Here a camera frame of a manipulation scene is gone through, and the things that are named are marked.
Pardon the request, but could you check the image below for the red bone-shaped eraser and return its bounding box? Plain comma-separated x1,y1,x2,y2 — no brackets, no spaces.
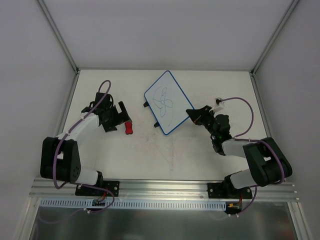
124,121,133,135

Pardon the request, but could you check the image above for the blue framed whiteboard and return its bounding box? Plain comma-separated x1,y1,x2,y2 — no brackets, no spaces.
144,70,195,136

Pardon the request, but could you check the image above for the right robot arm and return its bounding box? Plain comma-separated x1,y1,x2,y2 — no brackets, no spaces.
186,105,293,199

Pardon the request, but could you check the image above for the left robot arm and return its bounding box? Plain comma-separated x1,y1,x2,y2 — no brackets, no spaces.
40,92,133,195

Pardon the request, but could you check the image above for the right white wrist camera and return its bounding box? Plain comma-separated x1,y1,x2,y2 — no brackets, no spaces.
211,97,224,113

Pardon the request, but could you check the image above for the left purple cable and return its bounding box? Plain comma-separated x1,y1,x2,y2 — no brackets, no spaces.
37,79,116,223

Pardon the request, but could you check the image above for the right aluminium frame post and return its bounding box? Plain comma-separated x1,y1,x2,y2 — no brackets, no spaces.
250,0,301,76

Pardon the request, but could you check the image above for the aluminium frame post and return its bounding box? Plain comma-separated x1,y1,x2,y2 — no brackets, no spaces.
250,0,301,76
35,0,79,74

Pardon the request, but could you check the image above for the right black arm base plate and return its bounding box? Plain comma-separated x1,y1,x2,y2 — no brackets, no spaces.
207,182,253,200

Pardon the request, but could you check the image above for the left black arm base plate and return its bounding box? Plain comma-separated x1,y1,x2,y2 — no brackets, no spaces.
75,180,120,197

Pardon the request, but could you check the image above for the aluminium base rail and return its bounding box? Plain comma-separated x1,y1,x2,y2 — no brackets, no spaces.
29,177,300,202

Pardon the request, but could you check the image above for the white slotted cable duct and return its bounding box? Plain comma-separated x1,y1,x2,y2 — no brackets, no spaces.
39,197,227,212

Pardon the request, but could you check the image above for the left aluminium frame post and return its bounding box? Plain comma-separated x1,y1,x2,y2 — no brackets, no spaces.
35,0,79,74

